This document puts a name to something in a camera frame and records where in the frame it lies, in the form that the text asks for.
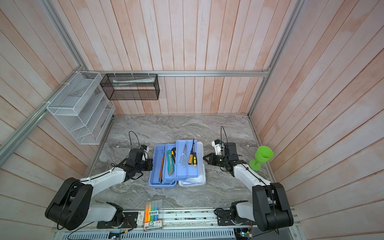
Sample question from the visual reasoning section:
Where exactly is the yellow black handled screwdriver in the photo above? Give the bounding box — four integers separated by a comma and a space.
189, 143, 198, 167

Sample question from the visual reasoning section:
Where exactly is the orange handled screwdriver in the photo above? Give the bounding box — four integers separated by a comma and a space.
159, 152, 165, 184

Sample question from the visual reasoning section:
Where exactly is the silver metal tool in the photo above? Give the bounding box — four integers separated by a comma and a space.
179, 144, 187, 168

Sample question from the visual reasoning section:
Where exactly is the teal utility knife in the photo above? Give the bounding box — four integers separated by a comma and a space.
167, 150, 174, 176

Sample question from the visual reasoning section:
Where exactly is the yellow black utility knife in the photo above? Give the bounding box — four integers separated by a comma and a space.
171, 147, 176, 164

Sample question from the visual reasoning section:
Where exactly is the white toolbox lid pink handle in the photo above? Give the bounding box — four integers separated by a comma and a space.
176, 140, 206, 187

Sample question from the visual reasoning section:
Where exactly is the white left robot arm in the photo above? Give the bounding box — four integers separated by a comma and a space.
45, 145, 153, 231

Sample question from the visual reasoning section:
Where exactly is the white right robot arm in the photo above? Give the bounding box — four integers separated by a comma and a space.
203, 140, 294, 232

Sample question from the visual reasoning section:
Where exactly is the highlighter marker pack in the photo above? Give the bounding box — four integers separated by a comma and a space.
143, 200, 164, 232

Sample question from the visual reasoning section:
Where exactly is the green plastic goblet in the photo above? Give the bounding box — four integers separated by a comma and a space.
249, 146, 274, 171

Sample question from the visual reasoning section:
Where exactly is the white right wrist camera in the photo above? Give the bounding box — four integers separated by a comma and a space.
212, 139, 224, 155

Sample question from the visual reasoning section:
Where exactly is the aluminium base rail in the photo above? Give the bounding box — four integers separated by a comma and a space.
48, 208, 306, 240

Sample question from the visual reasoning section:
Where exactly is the white wire mesh shelf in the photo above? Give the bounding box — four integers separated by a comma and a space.
47, 72, 115, 145

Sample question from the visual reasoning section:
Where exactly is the black wire mesh basket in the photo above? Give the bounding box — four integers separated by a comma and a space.
101, 73, 160, 101

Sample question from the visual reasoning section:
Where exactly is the horizontal aluminium wall rail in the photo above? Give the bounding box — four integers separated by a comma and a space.
98, 70, 269, 77

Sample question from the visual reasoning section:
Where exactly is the left aluminium frame rail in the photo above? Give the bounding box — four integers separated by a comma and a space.
1, 65, 87, 167

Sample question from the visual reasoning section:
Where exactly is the right aluminium frame post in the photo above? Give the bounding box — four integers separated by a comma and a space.
247, 1, 307, 119

